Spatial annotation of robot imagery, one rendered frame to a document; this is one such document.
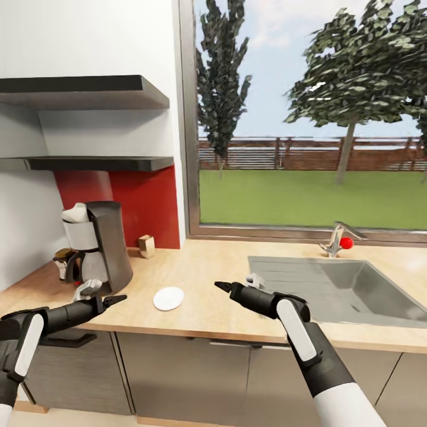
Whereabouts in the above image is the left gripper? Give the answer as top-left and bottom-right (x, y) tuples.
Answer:
(64, 295), (128, 330)

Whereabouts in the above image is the bottle of coffee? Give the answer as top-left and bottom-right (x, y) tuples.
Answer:
(53, 248), (79, 281)

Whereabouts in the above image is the paper coffee filter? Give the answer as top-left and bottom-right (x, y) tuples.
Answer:
(61, 202), (90, 224)

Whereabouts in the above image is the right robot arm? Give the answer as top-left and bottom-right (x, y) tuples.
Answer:
(214, 273), (387, 427)

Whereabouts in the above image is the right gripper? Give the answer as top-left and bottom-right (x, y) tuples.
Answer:
(214, 282), (264, 314)

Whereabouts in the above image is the saucer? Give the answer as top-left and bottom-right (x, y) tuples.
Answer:
(153, 287), (184, 310)

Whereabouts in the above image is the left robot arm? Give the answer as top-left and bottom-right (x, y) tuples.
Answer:
(0, 279), (128, 427)

